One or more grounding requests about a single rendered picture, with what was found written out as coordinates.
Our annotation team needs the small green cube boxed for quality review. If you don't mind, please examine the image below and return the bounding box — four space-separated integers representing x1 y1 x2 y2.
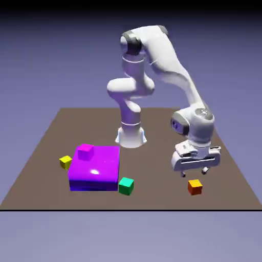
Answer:
118 177 135 196

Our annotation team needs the small yellow cube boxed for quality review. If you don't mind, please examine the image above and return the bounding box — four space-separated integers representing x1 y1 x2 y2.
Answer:
59 155 73 170

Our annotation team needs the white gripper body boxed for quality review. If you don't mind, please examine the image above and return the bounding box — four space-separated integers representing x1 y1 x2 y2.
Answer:
171 152 222 172

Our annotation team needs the large purple box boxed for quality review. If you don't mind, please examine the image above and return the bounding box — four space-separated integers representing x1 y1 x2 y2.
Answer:
68 145 120 192

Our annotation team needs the small orange cube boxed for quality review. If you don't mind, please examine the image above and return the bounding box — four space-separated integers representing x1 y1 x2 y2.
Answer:
187 179 203 196

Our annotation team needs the small magenta cube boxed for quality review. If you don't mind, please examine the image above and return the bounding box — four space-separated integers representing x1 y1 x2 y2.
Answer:
77 143 95 162

